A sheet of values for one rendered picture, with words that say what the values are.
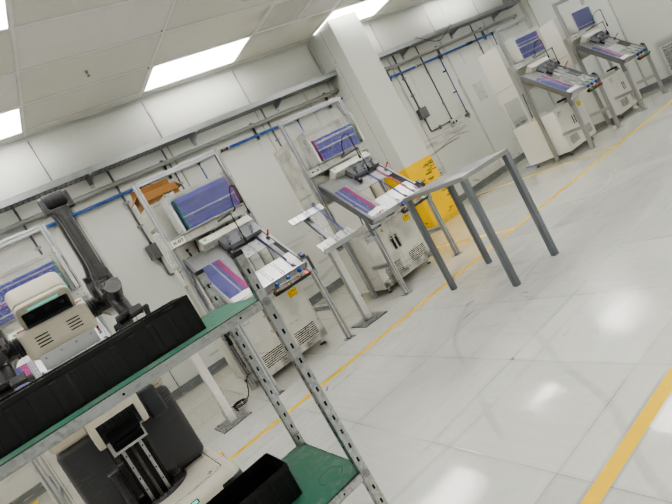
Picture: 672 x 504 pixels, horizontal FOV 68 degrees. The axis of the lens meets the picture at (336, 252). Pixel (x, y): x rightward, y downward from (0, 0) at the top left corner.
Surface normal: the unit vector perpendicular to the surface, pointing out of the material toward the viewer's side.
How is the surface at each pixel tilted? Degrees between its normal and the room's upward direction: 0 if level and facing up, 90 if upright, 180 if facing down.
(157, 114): 90
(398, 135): 90
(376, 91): 90
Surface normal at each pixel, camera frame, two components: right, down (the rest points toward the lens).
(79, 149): 0.49, -0.16
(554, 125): -0.73, 0.47
